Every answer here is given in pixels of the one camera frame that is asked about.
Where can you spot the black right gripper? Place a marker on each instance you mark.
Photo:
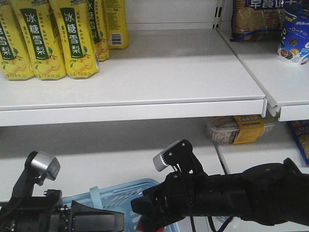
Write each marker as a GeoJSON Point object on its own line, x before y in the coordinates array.
{"type": "Point", "coordinates": [168, 202]}

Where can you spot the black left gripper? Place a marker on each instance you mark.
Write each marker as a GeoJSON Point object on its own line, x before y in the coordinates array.
{"type": "Point", "coordinates": [46, 214]}

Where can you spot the light blue plastic basket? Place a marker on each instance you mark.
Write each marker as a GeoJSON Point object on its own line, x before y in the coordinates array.
{"type": "Point", "coordinates": [116, 198]}

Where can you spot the red coca-cola bottle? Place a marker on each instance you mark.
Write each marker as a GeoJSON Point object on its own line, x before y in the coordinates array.
{"type": "Point", "coordinates": [143, 226]}

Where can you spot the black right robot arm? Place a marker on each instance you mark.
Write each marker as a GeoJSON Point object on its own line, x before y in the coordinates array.
{"type": "Point", "coordinates": [269, 194]}

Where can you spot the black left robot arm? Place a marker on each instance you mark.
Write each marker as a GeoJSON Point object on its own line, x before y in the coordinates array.
{"type": "Point", "coordinates": [7, 214]}

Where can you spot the clear snack box yellow label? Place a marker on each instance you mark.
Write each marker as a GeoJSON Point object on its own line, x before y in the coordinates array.
{"type": "Point", "coordinates": [238, 129]}

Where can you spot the white metal shelf unit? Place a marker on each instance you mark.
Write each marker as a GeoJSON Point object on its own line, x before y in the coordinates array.
{"type": "Point", "coordinates": [180, 68]}

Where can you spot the yellow pear drink bottle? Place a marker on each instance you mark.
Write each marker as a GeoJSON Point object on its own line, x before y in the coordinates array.
{"type": "Point", "coordinates": [98, 29]}
{"type": "Point", "coordinates": [14, 58]}
{"type": "Point", "coordinates": [38, 24]}
{"type": "Point", "coordinates": [80, 55]}
{"type": "Point", "coordinates": [115, 16]}

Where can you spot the blue snack packet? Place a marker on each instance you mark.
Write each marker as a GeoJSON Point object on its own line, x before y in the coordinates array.
{"type": "Point", "coordinates": [300, 133]}

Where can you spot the blue biscuit packet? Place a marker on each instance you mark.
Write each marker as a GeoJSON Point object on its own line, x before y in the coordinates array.
{"type": "Point", "coordinates": [255, 20]}

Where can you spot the blue oreo cup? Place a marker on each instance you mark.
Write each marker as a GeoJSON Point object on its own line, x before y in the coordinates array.
{"type": "Point", "coordinates": [294, 43]}

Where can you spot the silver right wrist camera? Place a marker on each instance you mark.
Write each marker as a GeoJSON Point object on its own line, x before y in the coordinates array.
{"type": "Point", "coordinates": [179, 153]}

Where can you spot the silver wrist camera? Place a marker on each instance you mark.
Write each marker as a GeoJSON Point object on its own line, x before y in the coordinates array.
{"type": "Point", "coordinates": [45, 164]}
{"type": "Point", "coordinates": [179, 153]}

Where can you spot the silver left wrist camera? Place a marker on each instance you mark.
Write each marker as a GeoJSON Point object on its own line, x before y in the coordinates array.
{"type": "Point", "coordinates": [45, 164]}

